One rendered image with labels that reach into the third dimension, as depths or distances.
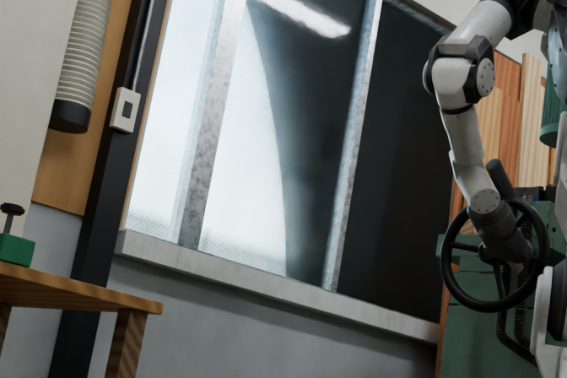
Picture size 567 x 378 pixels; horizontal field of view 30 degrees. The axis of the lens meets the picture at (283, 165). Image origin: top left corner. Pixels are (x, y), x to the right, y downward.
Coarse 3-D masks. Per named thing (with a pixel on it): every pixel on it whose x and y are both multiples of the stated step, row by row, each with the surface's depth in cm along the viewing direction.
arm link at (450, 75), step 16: (448, 64) 214; (464, 64) 212; (432, 80) 215; (448, 80) 213; (464, 80) 211; (448, 96) 213; (464, 96) 212; (480, 96) 213; (448, 112) 215; (464, 112) 214; (448, 128) 217; (464, 128) 215; (464, 144) 218; (480, 144) 220
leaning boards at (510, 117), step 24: (504, 72) 471; (528, 72) 478; (504, 96) 465; (528, 96) 475; (480, 120) 446; (504, 120) 463; (528, 120) 473; (504, 144) 460; (528, 144) 470; (504, 168) 458; (528, 168) 467; (552, 168) 479; (456, 192) 434
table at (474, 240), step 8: (440, 240) 283; (456, 240) 280; (464, 240) 279; (472, 240) 277; (480, 240) 276; (536, 240) 254; (552, 240) 252; (560, 240) 254; (440, 248) 283; (536, 248) 254; (552, 248) 251; (560, 248) 254; (456, 256) 280; (536, 256) 263; (552, 256) 260; (560, 256) 258; (456, 264) 290
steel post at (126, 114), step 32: (160, 0) 346; (128, 32) 341; (128, 64) 336; (128, 96) 331; (128, 128) 330; (96, 160) 332; (128, 160) 333; (96, 192) 326; (96, 224) 323; (96, 256) 322; (64, 320) 318; (96, 320) 321; (64, 352) 313
